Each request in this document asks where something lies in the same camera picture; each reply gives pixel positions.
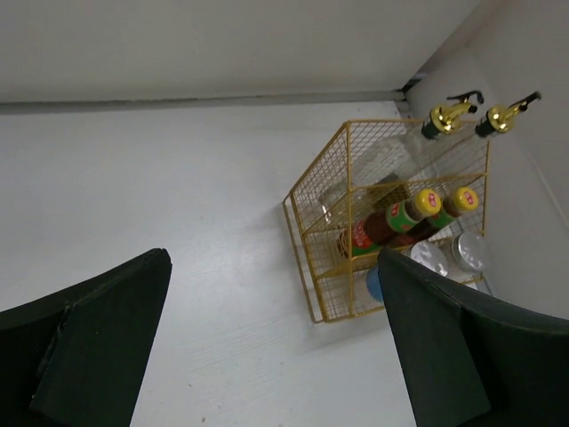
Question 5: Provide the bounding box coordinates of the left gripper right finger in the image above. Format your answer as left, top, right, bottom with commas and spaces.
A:
378, 249, 568, 426

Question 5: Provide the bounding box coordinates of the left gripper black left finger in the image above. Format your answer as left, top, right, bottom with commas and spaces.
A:
1, 248, 172, 426

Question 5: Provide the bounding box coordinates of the blue-label salt jar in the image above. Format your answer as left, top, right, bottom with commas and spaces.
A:
365, 240, 451, 304
448, 232, 491, 290

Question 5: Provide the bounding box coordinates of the red sauce bottle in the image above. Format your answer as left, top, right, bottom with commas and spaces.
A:
337, 189, 442, 258
388, 187, 479, 248

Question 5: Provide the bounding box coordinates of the dark oil glass bottle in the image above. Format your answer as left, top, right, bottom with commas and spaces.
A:
318, 90, 485, 224

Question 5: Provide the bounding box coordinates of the clear glass bottle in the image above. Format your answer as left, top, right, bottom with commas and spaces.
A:
421, 91, 542, 177

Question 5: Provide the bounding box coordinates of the yellow wire basket rack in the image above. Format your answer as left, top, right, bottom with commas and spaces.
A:
282, 119, 491, 324

